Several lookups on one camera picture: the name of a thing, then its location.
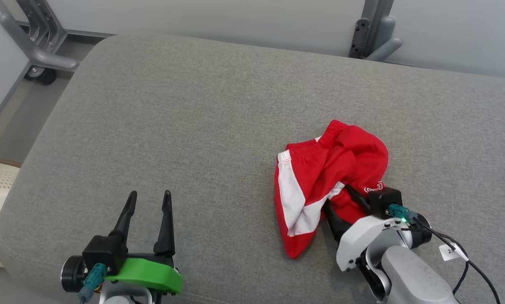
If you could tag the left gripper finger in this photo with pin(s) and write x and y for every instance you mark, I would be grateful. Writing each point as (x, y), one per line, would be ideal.
(123, 219)
(166, 228)

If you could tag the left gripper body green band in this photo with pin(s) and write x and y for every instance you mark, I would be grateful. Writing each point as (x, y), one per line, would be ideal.
(151, 272)

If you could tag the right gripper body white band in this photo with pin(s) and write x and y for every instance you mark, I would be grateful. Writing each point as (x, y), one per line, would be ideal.
(366, 236)

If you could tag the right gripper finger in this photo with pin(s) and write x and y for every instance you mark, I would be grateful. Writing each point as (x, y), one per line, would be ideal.
(337, 223)
(358, 198)

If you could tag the red white shorts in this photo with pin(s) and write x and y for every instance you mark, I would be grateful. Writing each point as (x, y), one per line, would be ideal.
(320, 169)

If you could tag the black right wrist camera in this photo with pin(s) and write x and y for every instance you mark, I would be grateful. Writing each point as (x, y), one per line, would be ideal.
(385, 202)

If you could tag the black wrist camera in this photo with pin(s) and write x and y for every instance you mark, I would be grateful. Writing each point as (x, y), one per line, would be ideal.
(104, 253)
(385, 202)

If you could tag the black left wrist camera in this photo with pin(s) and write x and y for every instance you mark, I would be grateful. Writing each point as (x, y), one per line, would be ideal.
(104, 253)

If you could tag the grey metal frame bracket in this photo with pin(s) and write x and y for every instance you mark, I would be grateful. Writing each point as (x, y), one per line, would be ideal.
(375, 29)

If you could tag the grey wheeled metal frame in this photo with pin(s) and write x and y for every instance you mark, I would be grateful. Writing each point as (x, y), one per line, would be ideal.
(37, 50)

